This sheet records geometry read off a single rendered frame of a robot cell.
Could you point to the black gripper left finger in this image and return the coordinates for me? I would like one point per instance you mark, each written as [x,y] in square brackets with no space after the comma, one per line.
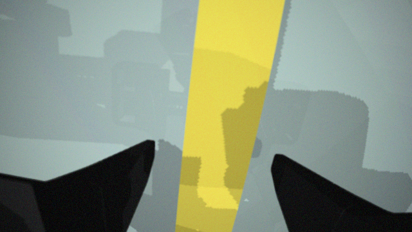
[101,197]

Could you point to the yellow bar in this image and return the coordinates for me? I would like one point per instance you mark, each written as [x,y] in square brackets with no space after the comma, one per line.
[234,47]

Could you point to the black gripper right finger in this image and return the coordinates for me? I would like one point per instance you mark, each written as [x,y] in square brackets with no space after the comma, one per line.
[311,203]

